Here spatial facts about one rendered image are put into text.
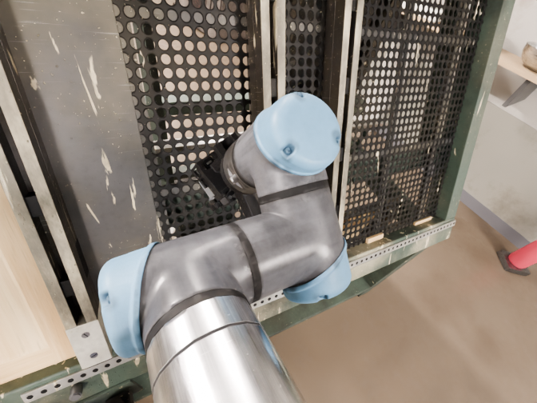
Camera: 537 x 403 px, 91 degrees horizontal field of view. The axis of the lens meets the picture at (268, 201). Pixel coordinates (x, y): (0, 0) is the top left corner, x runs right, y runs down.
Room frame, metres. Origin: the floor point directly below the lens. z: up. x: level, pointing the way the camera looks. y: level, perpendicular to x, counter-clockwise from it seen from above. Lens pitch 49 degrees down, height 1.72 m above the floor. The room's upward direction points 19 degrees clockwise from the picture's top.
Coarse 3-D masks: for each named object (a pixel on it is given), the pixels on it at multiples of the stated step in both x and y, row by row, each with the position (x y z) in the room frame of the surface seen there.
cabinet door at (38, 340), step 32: (0, 192) 0.21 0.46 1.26; (0, 224) 0.17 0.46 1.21; (0, 256) 0.14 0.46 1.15; (32, 256) 0.16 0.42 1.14; (0, 288) 0.10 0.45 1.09; (32, 288) 0.12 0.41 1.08; (0, 320) 0.05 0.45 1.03; (32, 320) 0.07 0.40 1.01; (0, 352) 0.00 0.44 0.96; (32, 352) 0.02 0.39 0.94; (64, 352) 0.04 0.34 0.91; (0, 384) -0.05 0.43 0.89
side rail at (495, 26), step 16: (496, 0) 1.31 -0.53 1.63; (512, 0) 1.33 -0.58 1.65; (496, 16) 1.28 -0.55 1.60; (480, 32) 1.29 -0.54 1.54; (496, 32) 1.26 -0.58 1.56; (480, 48) 1.26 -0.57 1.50; (496, 48) 1.26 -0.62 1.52; (480, 64) 1.23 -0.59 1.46; (496, 64) 1.26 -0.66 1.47; (480, 80) 1.20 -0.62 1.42; (480, 96) 1.19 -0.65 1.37; (464, 112) 1.18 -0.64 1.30; (480, 112) 1.18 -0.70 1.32; (464, 128) 1.14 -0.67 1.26; (464, 144) 1.11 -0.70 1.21; (464, 160) 1.09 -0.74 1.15; (448, 176) 1.07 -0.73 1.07; (464, 176) 1.08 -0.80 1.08; (448, 192) 1.03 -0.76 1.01; (448, 208) 0.99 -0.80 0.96
